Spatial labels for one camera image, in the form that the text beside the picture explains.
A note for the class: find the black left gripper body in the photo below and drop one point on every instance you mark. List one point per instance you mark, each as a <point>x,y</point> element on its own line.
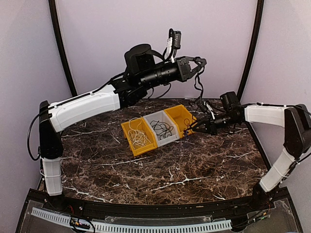
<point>183,72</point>

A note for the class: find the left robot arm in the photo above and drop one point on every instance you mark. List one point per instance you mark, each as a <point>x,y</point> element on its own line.
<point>145,69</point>

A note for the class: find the right black frame post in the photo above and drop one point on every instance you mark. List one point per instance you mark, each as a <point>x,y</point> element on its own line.
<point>252,48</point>

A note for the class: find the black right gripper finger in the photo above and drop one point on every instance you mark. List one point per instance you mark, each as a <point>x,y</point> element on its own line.
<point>201,130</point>
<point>200,121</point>

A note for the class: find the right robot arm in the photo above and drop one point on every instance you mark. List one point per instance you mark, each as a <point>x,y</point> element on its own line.
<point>293,122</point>

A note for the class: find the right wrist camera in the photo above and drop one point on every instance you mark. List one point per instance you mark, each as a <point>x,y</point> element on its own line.
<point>206,108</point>

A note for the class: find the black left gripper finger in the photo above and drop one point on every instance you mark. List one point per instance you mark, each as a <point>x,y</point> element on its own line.
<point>196,70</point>
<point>197,60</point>

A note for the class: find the right yellow plastic bin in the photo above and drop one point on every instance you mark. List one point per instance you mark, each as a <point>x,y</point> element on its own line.
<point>181,117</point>

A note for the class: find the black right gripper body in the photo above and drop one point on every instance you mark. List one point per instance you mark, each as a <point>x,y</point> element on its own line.
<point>213,129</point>

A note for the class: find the yellow plastic bin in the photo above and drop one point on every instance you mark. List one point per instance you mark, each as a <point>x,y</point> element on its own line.
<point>181,117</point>
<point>139,136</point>

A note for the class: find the black frame post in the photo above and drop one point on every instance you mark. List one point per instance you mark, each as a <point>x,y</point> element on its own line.
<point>252,48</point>
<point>61,47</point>

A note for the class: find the white plastic bin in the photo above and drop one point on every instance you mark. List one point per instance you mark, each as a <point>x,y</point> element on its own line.
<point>163,128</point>

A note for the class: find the left black frame post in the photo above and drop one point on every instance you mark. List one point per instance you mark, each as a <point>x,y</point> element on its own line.
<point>61,47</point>

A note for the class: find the white slotted cable duct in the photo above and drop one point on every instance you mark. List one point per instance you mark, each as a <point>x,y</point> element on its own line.
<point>103,227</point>

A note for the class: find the black front rail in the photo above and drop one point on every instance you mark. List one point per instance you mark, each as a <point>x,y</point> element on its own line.
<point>93,209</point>

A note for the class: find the left yellow plastic bin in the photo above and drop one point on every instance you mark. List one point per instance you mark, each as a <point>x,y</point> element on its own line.
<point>139,136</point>

